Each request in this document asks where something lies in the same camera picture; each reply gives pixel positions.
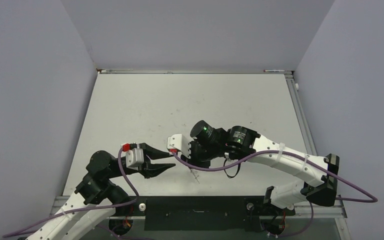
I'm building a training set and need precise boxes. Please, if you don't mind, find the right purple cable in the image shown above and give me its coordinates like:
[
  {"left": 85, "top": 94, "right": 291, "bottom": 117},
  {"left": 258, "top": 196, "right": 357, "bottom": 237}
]
[{"left": 172, "top": 149, "right": 378, "bottom": 239}]

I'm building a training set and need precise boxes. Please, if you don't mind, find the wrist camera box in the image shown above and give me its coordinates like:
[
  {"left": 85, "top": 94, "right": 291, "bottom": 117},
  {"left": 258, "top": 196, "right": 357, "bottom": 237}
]
[
  {"left": 121, "top": 143, "right": 145, "bottom": 170},
  {"left": 166, "top": 133, "right": 191, "bottom": 159}
]

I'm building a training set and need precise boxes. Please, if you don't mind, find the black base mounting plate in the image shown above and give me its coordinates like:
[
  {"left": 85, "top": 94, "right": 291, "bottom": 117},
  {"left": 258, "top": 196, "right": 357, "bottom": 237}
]
[{"left": 111, "top": 196, "right": 296, "bottom": 232}]

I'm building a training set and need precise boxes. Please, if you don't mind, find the aluminium rail back edge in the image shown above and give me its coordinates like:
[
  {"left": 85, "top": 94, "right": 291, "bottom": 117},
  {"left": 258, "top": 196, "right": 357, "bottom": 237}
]
[{"left": 97, "top": 69, "right": 294, "bottom": 75}]

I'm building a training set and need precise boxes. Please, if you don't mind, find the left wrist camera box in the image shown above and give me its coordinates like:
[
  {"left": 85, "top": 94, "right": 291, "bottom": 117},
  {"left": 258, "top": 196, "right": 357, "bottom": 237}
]
[{"left": 121, "top": 143, "right": 145, "bottom": 170}]

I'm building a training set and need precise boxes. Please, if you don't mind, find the aluminium front frame rail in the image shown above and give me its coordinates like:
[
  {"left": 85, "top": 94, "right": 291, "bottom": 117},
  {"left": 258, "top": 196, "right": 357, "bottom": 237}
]
[{"left": 47, "top": 194, "right": 348, "bottom": 220}]

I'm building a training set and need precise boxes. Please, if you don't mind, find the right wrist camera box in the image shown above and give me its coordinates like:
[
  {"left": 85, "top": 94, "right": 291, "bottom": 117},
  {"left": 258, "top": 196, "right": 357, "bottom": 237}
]
[{"left": 166, "top": 133, "right": 191, "bottom": 159}]

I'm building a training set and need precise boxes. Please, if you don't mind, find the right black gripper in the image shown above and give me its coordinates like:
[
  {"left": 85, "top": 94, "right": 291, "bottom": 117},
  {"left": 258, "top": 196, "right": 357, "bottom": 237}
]
[{"left": 180, "top": 140, "right": 220, "bottom": 170}]

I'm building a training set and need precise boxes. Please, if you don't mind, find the marker pen at back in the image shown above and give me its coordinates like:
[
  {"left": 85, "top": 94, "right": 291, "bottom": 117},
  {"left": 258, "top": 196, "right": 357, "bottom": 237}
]
[{"left": 263, "top": 69, "right": 286, "bottom": 73}]

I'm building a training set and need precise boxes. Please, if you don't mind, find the aluminium rail right edge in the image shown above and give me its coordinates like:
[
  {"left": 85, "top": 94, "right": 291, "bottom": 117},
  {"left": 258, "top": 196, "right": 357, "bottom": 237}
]
[{"left": 285, "top": 74, "right": 318, "bottom": 156}]

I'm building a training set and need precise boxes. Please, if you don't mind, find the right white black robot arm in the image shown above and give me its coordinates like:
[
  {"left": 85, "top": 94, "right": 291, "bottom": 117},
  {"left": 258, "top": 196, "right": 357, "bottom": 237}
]
[{"left": 167, "top": 120, "right": 339, "bottom": 214}]

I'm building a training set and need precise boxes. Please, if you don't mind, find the aluminium rail edge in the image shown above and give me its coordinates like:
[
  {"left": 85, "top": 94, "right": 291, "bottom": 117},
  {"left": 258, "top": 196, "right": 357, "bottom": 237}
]
[
  {"left": 97, "top": 69, "right": 294, "bottom": 75},
  {"left": 285, "top": 74, "right": 318, "bottom": 156}
]

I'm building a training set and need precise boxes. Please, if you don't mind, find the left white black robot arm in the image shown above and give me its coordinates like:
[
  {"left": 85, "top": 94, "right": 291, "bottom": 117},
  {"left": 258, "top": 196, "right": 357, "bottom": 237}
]
[{"left": 26, "top": 143, "right": 175, "bottom": 240}]

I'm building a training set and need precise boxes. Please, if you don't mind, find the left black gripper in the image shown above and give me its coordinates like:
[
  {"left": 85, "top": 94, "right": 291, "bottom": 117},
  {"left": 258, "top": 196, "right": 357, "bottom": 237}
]
[{"left": 106, "top": 143, "right": 176, "bottom": 178}]

